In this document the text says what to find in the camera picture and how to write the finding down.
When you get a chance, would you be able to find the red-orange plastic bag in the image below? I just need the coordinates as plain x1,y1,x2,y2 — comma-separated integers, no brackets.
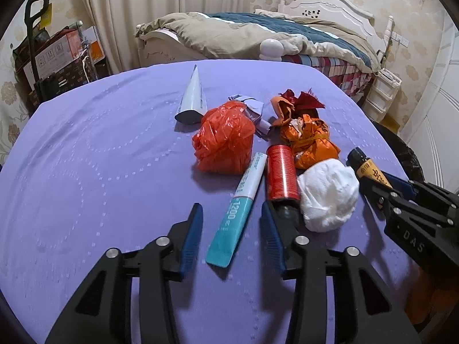
192,101,256,175

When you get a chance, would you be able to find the white plastic drawer unit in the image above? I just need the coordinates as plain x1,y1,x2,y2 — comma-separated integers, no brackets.
366,68,401,120

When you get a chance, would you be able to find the red thread spool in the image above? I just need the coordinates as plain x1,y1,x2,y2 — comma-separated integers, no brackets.
266,144,301,223

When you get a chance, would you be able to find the white tissue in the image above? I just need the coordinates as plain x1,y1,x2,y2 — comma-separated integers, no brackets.
297,158,360,233

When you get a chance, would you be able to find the purple tablecloth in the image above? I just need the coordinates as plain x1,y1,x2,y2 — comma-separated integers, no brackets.
0,62,420,344

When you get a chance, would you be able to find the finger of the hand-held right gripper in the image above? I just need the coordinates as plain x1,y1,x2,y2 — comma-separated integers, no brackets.
384,173,431,201
360,178,406,219

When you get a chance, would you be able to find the plaid bed sheet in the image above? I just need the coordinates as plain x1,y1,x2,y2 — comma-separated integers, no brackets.
283,54,377,95

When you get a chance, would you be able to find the white flattened tube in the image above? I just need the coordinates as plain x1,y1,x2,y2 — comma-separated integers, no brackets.
174,64,209,125

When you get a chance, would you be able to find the orange paper piece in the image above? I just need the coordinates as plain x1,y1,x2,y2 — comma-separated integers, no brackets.
271,96,298,127

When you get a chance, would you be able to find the cream curtain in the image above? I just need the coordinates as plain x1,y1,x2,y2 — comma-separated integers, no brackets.
77,0,252,76

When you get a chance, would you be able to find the white wooden bed frame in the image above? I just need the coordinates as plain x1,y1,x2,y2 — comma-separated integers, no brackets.
136,0,395,69

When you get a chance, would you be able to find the white wardrobe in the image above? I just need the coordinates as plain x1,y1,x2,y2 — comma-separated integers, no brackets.
402,7,459,194

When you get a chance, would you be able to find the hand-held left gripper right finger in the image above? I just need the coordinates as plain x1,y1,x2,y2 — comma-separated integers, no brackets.
260,201,422,344

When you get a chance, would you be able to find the bin with black bag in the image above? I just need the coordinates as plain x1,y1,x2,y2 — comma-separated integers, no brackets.
369,120,425,183

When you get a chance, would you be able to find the white round bedpost knob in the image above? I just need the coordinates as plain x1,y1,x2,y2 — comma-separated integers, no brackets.
260,39,284,61

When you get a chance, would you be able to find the white orange carton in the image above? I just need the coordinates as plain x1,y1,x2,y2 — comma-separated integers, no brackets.
81,25,105,61

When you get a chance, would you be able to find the lilac crumpled paper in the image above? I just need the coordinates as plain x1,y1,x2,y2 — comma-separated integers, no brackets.
228,95,272,137

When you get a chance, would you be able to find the orange wrapper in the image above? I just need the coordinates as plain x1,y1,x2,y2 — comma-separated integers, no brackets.
280,114,341,170

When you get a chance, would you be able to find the dark bottle yellow label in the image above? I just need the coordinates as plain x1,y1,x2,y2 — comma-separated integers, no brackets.
347,148,393,189

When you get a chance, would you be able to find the teal white toothpaste tube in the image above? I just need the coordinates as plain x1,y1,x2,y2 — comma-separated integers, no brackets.
206,152,268,269

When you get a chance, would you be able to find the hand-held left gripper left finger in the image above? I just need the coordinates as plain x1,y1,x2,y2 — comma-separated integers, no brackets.
45,203,204,344

